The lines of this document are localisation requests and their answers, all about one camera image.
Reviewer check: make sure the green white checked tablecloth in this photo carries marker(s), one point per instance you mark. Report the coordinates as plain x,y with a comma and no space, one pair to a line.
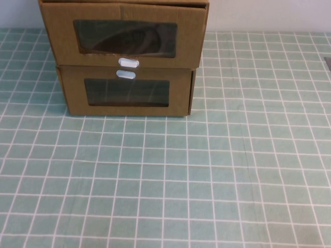
181,180

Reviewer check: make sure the brown cardboard box sleeve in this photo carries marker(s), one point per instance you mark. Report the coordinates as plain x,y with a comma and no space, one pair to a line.
181,1

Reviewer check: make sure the dark grey flat object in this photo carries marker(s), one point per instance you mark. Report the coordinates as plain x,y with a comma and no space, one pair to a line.
328,63

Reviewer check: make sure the brown cardboard windowed drawer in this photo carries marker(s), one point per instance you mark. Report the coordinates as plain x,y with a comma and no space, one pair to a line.
59,38
72,90

